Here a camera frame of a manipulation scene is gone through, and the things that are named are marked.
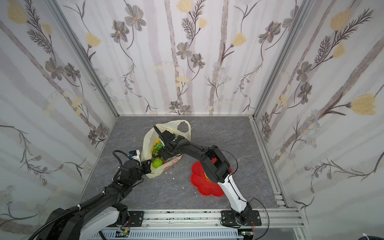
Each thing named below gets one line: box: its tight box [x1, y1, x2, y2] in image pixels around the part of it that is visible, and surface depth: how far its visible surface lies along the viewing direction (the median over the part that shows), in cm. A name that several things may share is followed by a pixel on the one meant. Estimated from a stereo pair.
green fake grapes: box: [152, 140, 164, 156], surface depth 97 cm
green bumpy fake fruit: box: [152, 157, 163, 169], surface depth 90 cm
